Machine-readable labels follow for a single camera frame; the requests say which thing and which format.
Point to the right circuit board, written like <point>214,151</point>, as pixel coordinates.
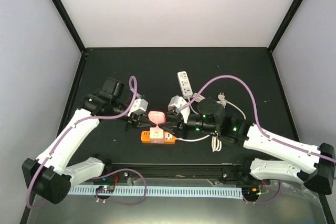
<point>250,191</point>

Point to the white cube socket adapter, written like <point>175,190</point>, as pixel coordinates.
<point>156,135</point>

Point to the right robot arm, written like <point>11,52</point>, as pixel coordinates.
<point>310,165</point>

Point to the white power strip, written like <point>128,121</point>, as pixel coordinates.
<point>185,85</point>

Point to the black right frame post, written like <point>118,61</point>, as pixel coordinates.
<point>292,10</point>

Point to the pink plug adapter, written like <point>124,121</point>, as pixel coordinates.
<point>157,117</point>

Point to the black frame post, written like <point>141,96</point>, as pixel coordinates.
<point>69,24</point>
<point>292,10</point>

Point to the orange power strip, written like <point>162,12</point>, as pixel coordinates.
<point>168,138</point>

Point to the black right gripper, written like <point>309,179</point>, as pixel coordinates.
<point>175,125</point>

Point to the light blue slotted cable duct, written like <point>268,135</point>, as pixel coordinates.
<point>160,191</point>

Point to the black mounting rail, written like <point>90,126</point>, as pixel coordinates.
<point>227,173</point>

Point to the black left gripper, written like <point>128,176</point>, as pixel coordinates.
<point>136,119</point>

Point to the circuit board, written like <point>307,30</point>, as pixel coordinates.
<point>250,191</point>
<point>105,189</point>

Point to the left circuit board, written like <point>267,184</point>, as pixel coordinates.
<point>105,189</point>

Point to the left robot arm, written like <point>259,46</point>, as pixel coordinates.
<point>50,176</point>

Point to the black left frame post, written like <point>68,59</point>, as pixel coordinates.
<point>69,24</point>

